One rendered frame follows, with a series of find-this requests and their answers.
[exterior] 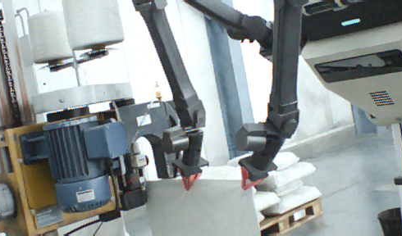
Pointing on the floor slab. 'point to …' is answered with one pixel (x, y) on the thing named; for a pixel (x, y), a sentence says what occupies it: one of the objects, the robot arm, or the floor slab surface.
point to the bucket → (391, 222)
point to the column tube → (3, 120)
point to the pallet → (279, 223)
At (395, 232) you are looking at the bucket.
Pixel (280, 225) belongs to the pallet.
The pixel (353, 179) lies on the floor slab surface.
